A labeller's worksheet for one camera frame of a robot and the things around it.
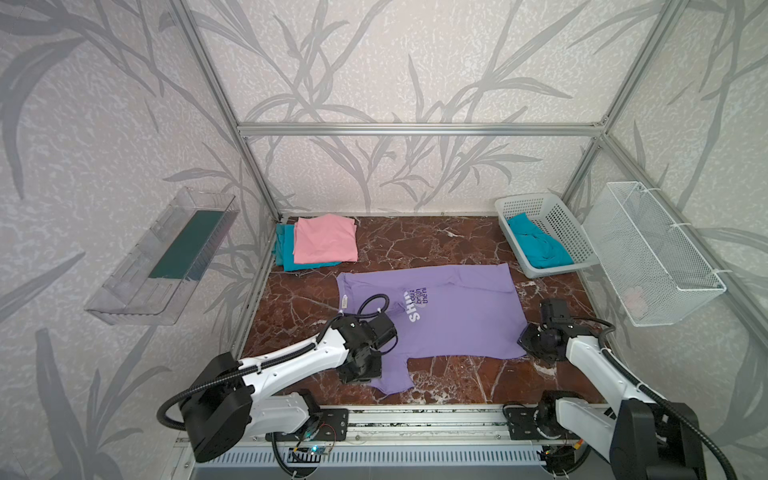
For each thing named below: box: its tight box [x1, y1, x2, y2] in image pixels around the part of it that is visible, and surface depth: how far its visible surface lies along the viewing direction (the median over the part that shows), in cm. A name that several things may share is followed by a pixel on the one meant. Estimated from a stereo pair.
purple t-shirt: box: [336, 263, 528, 395], surface depth 98 cm
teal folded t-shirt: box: [274, 224, 342, 272], surface depth 106 cm
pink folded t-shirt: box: [293, 213, 358, 264], surface depth 110 cm
